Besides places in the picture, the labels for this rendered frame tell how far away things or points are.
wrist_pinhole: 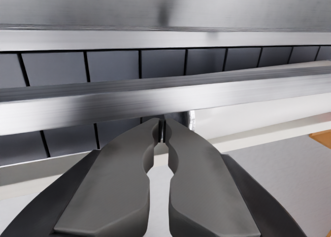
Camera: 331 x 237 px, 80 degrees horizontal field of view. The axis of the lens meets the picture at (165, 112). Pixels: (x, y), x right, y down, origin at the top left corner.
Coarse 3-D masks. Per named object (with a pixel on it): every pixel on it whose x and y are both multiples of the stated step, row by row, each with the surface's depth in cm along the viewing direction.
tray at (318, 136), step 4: (316, 132) 36; (320, 132) 37; (324, 132) 37; (328, 132) 38; (312, 136) 36; (316, 136) 36; (320, 136) 36; (324, 136) 36; (328, 136) 37; (316, 140) 36; (320, 140) 35; (324, 140) 35; (328, 140) 35; (324, 144) 35; (328, 144) 34
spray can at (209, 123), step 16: (288, 64) 18; (304, 64) 17; (320, 64) 18; (304, 96) 16; (320, 96) 16; (176, 112) 16; (192, 112) 13; (208, 112) 13; (224, 112) 13; (240, 112) 14; (256, 112) 14; (272, 112) 15; (288, 112) 16; (304, 112) 17; (320, 112) 18; (192, 128) 13; (208, 128) 14; (224, 128) 14; (240, 128) 15; (256, 128) 16
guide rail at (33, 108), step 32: (0, 96) 6; (32, 96) 6; (64, 96) 7; (96, 96) 7; (128, 96) 7; (160, 96) 8; (192, 96) 8; (224, 96) 9; (256, 96) 9; (288, 96) 10; (0, 128) 6; (32, 128) 7
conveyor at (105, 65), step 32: (0, 64) 12; (32, 64) 13; (64, 64) 13; (96, 64) 14; (128, 64) 15; (160, 64) 16; (192, 64) 17; (224, 64) 18; (256, 64) 19; (64, 128) 15; (96, 128) 17; (128, 128) 17; (0, 160) 15; (32, 160) 16
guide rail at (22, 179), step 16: (272, 128) 20; (288, 128) 20; (304, 128) 20; (320, 128) 21; (160, 144) 16; (224, 144) 17; (240, 144) 18; (256, 144) 19; (48, 160) 14; (64, 160) 14; (160, 160) 16; (0, 176) 13; (16, 176) 13; (32, 176) 13; (48, 176) 13; (0, 192) 12; (16, 192) 13; (32, 192) 13
